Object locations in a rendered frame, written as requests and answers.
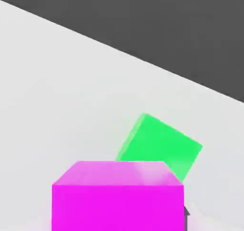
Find small magenta cube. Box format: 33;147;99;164
51;160;185;231

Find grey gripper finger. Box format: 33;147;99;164
183;202;216;231

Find small green cube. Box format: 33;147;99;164
115;113;203;183

